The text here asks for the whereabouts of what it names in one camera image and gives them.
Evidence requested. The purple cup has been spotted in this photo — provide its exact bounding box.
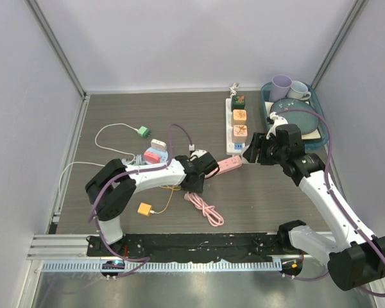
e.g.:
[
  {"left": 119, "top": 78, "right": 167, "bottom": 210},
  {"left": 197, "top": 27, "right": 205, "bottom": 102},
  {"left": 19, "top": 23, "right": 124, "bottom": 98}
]
[{"left": 269, "top": 74, "right": 293, "bottom": 102}]

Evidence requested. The white multicolour power strip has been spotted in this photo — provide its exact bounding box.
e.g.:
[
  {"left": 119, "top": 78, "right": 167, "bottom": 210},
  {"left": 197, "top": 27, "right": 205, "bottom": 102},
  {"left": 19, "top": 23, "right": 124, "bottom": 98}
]
[{"left": 225, "top": 83, "right": 248, "bottom": 156}]

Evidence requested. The teal plastic tray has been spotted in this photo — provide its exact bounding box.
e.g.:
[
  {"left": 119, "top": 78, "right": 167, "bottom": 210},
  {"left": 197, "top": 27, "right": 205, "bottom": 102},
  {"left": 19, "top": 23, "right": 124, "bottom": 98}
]
[{"left": 260, "top": 82, "right": 329, "bottom": 151}]

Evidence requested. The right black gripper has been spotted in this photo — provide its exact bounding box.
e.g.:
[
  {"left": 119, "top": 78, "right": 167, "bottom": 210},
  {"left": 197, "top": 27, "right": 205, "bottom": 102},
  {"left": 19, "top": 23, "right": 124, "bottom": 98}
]
[{"left": 244, "top": 132, "right": 287, "bottom": 165}]

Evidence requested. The pink power strip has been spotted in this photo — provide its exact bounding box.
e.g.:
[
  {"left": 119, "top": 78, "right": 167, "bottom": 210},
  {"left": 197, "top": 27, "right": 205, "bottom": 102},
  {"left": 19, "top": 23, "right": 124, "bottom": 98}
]
[{"left": 218, "top": 156, "right": 243, "bottom": 175}]

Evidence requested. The white charger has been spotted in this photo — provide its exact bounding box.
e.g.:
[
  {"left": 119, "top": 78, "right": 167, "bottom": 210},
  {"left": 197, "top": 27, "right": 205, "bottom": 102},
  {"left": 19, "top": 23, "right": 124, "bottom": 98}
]
[{"left": 151, "top": 139, "right": 167, "bottom": 152}]

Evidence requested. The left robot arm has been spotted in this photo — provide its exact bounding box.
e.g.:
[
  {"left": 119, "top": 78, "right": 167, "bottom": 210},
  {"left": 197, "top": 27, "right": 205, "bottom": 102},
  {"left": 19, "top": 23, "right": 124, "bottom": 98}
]
[{"left": 85, "top": 151, "right": 219, "bottom": 256}]

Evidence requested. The white thin cable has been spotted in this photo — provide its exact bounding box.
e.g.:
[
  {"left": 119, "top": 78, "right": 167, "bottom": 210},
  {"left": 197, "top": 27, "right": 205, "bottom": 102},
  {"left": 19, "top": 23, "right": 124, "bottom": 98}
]
[{"left": 56, "top": 123, "right": 142, "bottom": 196}]

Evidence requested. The pink cube socket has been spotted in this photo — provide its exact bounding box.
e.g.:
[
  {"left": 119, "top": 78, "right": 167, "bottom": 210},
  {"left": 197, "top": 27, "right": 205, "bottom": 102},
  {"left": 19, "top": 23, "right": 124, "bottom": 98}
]
[{"left": 232, "top": 125, "right": 248, "bottom": 144}]

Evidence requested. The green plug adapter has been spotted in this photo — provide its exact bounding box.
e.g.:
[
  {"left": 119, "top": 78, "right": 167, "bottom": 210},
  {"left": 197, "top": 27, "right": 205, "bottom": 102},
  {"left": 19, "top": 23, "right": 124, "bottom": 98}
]
[{"left": 136, "top": 126, "right": 151, "bottom": 139}]

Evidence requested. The cream square plate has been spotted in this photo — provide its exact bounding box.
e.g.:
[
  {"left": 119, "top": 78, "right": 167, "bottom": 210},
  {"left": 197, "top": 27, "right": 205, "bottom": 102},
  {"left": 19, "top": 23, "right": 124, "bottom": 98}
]
[{"left": 264, "top": 102, "right": 321, "bottom": 140}]

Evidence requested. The yellow charging cable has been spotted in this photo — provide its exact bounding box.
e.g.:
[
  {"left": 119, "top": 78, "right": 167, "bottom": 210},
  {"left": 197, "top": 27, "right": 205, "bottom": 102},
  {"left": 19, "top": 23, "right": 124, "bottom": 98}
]
[{"left": 150, "top": 184, "right": 182, "bottom": 215}]

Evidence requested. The grey blue mug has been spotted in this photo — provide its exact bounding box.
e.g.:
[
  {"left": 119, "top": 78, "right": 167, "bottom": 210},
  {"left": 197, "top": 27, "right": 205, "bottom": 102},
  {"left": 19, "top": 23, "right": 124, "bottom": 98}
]
[{"left": 286, "top": 80, "right": 311, "bottom": 101}]

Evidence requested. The black mounting base plate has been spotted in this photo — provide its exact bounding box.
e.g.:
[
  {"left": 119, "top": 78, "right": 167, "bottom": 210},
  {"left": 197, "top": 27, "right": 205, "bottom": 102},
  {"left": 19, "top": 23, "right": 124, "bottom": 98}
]
[{"left": 86, "top": 232, "right": 317, "bottom": 261}]

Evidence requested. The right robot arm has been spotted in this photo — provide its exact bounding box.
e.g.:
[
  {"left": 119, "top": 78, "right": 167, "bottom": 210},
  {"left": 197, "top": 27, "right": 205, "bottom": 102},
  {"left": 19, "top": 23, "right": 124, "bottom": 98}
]
[{"left": 243, "top": 124, "right": 385, "bottom": 291}]

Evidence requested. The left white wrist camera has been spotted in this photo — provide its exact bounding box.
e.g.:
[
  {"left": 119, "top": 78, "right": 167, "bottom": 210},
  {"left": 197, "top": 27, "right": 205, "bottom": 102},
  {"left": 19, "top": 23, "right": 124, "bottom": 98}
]
[{"left": 189, "top": 144, "right": 207, "bottom": 159}]

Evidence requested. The pink cord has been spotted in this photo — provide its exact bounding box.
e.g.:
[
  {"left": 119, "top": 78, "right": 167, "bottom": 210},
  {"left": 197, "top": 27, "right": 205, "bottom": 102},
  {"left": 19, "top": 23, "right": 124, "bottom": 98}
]
[{"left": 183, "top": 191, "right": 225, "bottom": 227}]

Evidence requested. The orange cube socket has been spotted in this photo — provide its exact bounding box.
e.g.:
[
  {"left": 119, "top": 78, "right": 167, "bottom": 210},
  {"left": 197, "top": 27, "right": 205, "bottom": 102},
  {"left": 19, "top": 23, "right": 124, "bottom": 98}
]
[{"left": 232, "top": 109, "right": 247, "bottom": 126}]

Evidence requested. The dark green cube socket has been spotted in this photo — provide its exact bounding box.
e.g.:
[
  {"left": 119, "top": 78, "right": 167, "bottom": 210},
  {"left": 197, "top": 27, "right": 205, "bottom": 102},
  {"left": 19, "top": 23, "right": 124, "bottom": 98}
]
[{"left": 231, "top": 95, "right": 246, "bottom": 110}]

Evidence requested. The dark blue plate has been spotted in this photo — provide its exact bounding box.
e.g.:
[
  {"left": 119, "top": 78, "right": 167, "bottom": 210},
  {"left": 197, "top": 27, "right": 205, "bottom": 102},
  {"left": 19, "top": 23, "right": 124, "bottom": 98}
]
[{"left": 269, "top": 98, "right": 319, "bottom": 135}]

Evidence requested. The round light blue socket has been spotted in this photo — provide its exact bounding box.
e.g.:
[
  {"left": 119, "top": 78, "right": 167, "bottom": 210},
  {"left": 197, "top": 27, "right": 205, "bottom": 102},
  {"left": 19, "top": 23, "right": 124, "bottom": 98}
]
[{"left": 120, "top": 148, "right": 170, "bottom": 167}]

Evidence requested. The red pink charger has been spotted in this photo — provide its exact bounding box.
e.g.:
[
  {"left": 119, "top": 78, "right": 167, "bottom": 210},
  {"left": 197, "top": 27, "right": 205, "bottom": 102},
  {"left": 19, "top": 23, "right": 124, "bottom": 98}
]
[{"left": 143, "top": 151, "right": 160, "bottom": 164}]

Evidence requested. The yellow charger block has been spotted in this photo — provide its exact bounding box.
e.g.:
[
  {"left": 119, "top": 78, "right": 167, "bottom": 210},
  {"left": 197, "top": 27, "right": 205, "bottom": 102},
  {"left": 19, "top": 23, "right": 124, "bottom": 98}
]
[{"left": 137, "top": 203, "right": 152, "bottom": 217}]

